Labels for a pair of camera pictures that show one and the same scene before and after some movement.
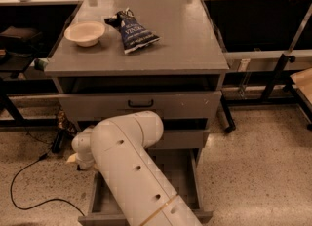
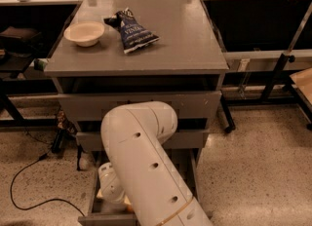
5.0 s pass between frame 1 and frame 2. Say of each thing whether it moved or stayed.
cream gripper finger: moved
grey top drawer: stayed
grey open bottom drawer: stayed
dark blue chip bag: stayed
